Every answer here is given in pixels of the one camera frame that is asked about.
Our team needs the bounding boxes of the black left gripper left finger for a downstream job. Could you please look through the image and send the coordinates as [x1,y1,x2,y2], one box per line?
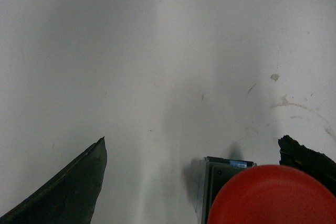
[1,138,107,223]

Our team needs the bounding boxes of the red mushroom push button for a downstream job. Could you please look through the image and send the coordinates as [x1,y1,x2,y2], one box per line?
[196,157,335,223]

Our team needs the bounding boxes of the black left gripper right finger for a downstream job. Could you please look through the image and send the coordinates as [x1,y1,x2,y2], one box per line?
[278,135,335,195]

